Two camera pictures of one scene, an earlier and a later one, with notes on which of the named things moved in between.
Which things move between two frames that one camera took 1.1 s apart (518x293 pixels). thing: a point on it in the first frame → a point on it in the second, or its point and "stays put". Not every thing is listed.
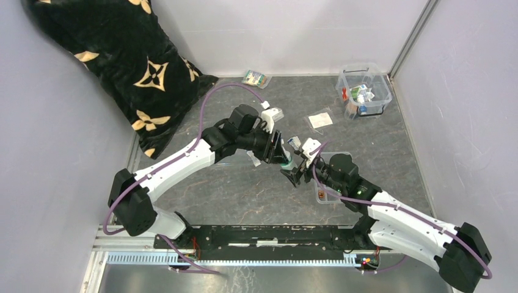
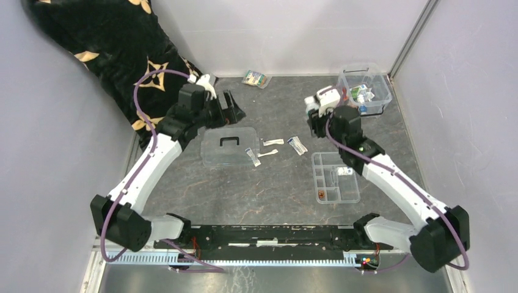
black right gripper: (295, 174) → (316, 121)
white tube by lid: (256, 162) stays put
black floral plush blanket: (137, 63) stays put
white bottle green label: (290, 165) → (311, 104)
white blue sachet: (295, 142) stays put
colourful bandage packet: (256, 79) stays put
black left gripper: (272, 152) → (233, 113)
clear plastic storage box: (363, 90) stays put
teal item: (361, 94) stays put
